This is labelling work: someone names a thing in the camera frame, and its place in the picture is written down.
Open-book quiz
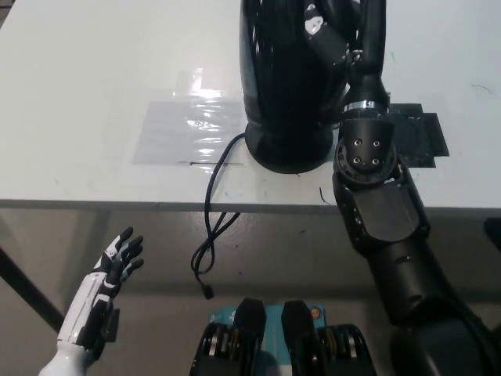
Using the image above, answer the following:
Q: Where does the black electric kettle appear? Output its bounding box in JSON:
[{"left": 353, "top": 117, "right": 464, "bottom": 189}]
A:
[{"left": 239, "top": 0, "right": 363, "bottom": 136}]

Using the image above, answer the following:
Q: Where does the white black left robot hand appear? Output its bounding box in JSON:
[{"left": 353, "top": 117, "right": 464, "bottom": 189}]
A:
[{"left": 57, "top": 226, "right": 145, "bottom": 353}]

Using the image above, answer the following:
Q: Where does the clear plastic sheet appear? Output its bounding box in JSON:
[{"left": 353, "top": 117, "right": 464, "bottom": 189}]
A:
[{"left": 134, "top": 70, "right": 246, "bottom": 168}]

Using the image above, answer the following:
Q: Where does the black power cord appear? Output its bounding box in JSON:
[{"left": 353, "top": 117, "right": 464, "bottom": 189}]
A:
[{"left": 191, "top": 132, "right": 247, "bottom": 302}]

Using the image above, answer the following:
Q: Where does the black diagonal table leg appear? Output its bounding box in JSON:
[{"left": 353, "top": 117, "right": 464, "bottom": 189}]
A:
[{"left": 0, "top": 244, "right": 66, "bottom": 326}]

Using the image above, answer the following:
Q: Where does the black round kettle base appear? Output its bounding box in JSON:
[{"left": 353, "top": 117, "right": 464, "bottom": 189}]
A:
[{"left": 245, "top": 124, "right": 335, "bottom": 174}]

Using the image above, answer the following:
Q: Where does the black tape patch on table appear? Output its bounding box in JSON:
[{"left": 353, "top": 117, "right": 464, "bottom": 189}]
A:
[{"left": 385, "top": 102, "right": 450, "bottom": 169}]

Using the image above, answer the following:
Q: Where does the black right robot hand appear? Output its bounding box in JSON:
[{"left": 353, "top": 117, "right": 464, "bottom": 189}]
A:
[{"left": 303, "top": 0, "right": 392, "bottom": 113}]

